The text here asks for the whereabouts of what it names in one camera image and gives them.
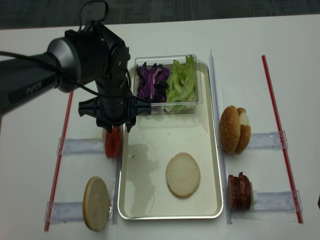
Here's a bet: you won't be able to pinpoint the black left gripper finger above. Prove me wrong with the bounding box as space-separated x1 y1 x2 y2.
125 117 136 133
102 123 113 133

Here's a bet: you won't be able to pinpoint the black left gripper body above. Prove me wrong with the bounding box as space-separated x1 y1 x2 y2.
78 23 151 127

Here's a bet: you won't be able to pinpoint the tomato slice front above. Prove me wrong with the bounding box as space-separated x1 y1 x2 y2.
113 127 121 157

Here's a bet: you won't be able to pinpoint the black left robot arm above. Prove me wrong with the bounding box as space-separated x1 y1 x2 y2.
0 21 151 131

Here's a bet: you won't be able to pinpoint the clear tomato pusher track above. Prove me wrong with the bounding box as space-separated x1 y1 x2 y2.
61 138 105 155

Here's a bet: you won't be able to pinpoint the green lettuce leaves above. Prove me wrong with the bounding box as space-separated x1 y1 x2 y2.
163 55 198 113

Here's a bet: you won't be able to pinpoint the meat patty front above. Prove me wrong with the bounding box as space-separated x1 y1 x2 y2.
228 175 241 211

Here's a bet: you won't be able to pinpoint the meat patty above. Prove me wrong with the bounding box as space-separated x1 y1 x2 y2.
228 175 241 211
238 172 252 211

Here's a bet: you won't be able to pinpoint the meat patty rear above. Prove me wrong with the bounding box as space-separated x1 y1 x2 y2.
238 172 252 211

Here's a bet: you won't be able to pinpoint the white metal tray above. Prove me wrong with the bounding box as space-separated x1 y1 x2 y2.
117 62 224 220

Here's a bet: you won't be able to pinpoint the purple cabbage leaves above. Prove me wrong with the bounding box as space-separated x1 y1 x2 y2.
136 62 171 103

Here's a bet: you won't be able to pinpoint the clear plastic salad box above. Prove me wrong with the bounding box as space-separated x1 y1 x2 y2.
130 54 202 115

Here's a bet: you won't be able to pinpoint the bun bottom slice on tray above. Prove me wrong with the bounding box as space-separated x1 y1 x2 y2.
166 152 201 198

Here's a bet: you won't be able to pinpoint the upright bun slice left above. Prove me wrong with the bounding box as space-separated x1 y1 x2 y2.
82 176 110 232

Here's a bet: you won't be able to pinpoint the clear bun slice pusher track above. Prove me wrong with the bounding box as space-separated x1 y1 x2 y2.
44 201 84 223

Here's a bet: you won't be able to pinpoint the sesame bun top front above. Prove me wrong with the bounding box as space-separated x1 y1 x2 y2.
219 105 241 154

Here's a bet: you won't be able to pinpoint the sesame bun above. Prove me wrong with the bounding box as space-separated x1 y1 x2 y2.
219 105 241 154
234 107 251 155

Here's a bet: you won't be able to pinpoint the sesame bun top rear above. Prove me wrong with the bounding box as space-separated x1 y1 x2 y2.
234 107 251 155

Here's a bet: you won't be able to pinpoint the right clear divider strip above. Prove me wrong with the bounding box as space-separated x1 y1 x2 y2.
209 50 233 224

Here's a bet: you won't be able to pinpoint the white patty pusher block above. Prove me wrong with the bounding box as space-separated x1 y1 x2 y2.
250 182 258 209

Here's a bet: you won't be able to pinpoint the clear bun top pusher track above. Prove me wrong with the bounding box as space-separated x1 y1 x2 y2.
247 131 288 150

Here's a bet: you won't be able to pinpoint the clear patty pusher track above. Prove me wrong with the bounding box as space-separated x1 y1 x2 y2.
250 190 303 213

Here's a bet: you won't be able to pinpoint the left red rail strip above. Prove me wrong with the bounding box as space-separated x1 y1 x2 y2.
44 92 74 232

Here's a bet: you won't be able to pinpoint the red rail strip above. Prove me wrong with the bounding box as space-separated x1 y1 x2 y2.
261 54 304 224
44 92 74 232

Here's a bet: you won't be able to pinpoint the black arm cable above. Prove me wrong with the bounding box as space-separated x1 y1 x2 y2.
0 0 131 101

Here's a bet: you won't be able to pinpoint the right red rail strip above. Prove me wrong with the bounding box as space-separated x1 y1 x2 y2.
261 54 304 224

